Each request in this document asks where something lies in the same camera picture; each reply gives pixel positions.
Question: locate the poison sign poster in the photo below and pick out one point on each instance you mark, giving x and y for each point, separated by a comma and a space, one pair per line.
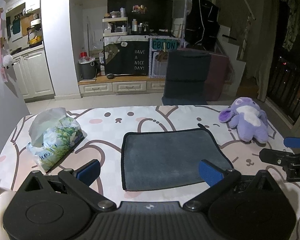
159, 48

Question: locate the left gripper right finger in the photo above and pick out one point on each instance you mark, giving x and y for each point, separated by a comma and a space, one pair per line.
210, 173

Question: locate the cream countertop shelf rack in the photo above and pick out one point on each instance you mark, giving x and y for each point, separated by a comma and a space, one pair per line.
115, 26

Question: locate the dark grey trash bin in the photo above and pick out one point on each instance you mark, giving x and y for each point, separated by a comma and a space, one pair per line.
88, 70

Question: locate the black hanging jacket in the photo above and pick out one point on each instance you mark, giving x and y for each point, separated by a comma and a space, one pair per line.
202, 27

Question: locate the grey towel black trim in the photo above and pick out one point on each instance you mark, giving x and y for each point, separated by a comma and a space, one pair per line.
163, 160

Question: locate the purple plush toy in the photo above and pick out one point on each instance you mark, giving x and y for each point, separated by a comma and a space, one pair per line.
248, 118

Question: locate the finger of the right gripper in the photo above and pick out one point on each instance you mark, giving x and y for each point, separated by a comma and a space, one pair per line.
292, 142

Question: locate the white drawer cabinet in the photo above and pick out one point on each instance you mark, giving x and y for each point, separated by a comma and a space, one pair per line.
121, 85

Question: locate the white kitchen cabinet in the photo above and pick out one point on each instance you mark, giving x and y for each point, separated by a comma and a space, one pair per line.
32, 73

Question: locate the black have a nice day cloth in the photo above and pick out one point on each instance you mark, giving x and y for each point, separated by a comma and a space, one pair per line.
127, 58

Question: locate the dark blue chair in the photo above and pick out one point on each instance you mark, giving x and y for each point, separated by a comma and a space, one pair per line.
186, 74

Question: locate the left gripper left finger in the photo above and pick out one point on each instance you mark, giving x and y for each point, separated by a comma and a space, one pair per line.
89, 172

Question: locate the floral tissue pack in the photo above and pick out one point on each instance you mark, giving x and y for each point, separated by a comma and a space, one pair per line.
53, 135

